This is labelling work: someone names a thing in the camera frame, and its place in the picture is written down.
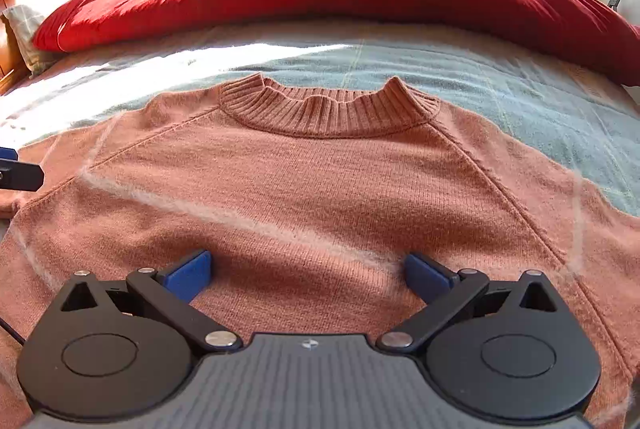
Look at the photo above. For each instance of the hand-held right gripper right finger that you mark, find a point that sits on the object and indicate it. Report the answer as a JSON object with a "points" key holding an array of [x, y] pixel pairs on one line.
{"points": [[425, 276]]}

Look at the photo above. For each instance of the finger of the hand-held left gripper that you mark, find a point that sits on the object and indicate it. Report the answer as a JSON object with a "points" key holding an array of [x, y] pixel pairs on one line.
{"points": [[22, 176], [7, 154]]}

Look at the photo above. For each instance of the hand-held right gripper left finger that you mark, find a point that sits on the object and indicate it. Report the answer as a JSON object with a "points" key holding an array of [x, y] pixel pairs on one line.
{"points": [[187, 276]]}

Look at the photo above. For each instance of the pink knit sweater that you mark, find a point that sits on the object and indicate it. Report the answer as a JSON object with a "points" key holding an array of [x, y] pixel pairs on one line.
{"points": [[320, 189]]}

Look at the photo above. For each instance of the checked pillow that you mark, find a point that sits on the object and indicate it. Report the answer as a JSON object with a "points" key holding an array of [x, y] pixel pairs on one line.
{"points": [[25, 34]]}

